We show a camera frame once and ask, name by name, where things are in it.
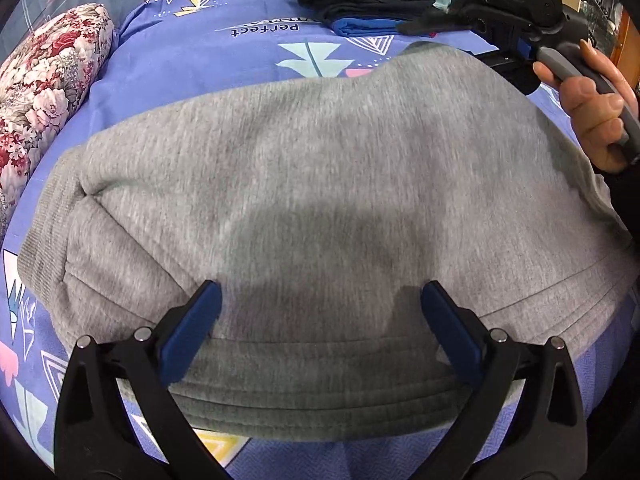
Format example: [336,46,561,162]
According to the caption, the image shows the grey sweatpants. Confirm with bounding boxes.
[17,44,639,441]

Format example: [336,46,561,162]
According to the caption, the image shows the blue folded garment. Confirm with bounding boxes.
[329,18,404,38]

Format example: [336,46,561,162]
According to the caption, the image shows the floral red white pillow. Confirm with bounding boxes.
[0,3,114,226]

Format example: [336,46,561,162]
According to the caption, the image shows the right hand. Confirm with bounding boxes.
[533,40,639,174]

